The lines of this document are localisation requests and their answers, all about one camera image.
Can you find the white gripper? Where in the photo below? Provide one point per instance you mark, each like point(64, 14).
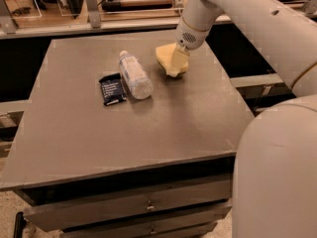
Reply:
point(188, 38)

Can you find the yellow sponge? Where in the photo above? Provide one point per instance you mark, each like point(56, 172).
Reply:
point(163, 55)

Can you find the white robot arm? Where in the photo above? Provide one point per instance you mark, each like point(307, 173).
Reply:
point(275, 175)

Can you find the clear blue plastic bottle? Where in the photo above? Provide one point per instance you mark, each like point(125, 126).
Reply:
point(137, 80)

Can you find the dark blue snack packet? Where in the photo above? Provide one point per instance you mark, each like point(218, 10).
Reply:
point(112, 89)

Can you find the grey metal railing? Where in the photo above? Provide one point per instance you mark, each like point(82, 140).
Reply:
point(91, 22)

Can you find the grey drawer cabinet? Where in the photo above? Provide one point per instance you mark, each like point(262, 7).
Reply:
point(70, 145)

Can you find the upper grey drawer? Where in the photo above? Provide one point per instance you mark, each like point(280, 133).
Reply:
point(131, 202)

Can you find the grey drawer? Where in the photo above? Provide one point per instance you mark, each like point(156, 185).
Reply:
point(131, 202)
point(178, 224)

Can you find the lower grey drawer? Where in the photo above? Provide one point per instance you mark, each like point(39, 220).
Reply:
point(178, 224)

